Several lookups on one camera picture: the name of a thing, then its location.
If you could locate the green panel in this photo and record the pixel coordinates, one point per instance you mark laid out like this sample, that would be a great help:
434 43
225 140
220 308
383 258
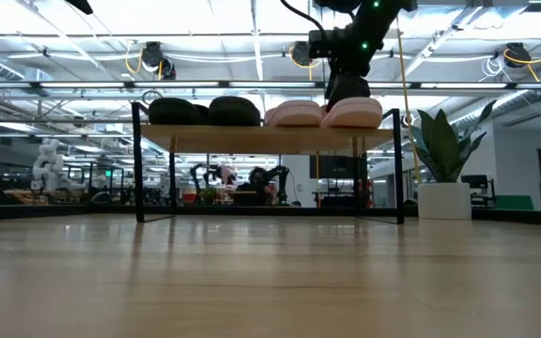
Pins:
514 203

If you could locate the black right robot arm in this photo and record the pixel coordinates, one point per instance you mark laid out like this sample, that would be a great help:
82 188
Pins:
374 28

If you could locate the black tabletop robot arm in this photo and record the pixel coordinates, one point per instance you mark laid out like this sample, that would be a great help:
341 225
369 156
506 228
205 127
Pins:
200 171
280 176

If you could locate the white robot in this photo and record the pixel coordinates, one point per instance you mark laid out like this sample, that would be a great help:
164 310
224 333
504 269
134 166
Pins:
47 164

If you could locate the wooden shelf black metal frame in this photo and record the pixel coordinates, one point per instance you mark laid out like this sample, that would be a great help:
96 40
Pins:
261 140

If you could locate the black aluminium frame rail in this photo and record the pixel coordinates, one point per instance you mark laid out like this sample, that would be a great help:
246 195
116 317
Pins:
40 212

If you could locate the black slide sandal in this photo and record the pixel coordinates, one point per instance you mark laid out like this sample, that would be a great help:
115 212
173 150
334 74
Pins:
234 112
174 112

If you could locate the pink slide sandal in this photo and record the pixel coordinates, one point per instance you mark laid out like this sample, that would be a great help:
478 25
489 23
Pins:
352 115
294 115

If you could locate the person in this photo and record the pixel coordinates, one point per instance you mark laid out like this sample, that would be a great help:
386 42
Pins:
257 178

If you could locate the black wall screen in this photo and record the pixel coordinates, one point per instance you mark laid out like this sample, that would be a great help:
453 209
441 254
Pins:
334 166

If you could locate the small potted plant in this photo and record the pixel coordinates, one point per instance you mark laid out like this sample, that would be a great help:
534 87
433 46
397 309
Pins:
208 195

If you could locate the green plant in white pot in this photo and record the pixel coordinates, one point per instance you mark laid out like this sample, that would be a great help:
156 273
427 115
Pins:
442 197

